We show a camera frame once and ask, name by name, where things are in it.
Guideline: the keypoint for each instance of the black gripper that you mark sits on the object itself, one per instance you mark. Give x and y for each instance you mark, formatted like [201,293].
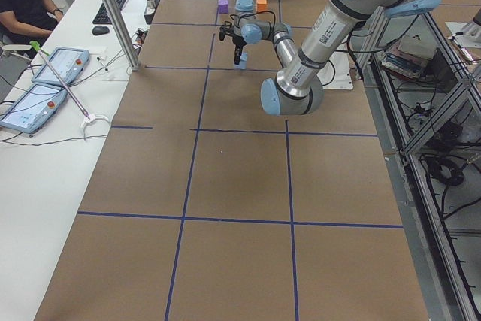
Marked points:
[236,40]

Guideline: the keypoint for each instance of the light blue foam block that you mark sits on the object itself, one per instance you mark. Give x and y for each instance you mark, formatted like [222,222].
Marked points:
[242,65]

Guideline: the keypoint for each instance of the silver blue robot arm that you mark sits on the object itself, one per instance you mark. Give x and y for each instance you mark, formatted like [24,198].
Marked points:
[296,88]

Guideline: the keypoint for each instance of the purple foam block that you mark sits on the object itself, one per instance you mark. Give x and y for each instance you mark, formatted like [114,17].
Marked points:
[223,6]

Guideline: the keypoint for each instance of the orange foam block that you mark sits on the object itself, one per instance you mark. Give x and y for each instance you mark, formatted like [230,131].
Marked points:
[261,5]

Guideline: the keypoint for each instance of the black computer mouse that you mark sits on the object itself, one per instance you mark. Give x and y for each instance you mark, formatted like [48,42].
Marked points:
[100,30]

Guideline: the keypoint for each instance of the reacher grabber stick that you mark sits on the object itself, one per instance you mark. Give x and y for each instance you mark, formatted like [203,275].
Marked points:
[88,117]

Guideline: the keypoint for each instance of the stack of books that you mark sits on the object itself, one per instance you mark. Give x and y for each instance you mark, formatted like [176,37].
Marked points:
[408,56]

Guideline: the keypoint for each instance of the upper teach pendant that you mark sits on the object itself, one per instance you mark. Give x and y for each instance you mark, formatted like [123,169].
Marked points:
[68,62]

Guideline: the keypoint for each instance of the teach pendant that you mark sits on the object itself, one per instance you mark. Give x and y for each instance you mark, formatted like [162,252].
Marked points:
[34,108]
[68,62]

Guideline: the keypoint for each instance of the lower teach pendant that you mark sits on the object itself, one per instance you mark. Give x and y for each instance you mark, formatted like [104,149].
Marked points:
[34,108]

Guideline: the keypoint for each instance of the seated person in black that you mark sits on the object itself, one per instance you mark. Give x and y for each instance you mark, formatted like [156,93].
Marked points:
[24,21]

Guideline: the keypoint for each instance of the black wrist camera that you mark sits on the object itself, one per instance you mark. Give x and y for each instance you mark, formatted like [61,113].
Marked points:
[224,31]

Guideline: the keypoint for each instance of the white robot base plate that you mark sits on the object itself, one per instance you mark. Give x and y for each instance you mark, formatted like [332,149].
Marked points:
[336,73]

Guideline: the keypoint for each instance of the aluminium frame post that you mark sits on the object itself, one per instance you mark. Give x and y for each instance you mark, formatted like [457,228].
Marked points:
[122,34]

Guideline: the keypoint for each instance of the aluminium side frame rail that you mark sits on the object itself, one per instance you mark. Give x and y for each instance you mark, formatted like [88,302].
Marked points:
[432,124]

